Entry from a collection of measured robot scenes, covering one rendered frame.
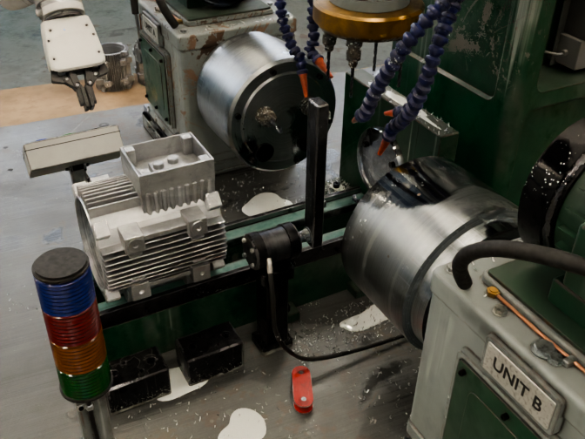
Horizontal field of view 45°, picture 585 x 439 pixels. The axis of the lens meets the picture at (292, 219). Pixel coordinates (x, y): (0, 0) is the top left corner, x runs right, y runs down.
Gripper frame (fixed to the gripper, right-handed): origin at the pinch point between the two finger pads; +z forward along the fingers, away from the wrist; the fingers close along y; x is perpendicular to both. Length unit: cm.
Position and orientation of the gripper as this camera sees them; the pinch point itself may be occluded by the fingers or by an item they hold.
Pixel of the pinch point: (86, 98)
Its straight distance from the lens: 139.6
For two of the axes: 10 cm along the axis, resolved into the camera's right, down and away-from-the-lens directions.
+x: -3.7, 1.3, 9.2
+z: 2.9, 9.6, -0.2
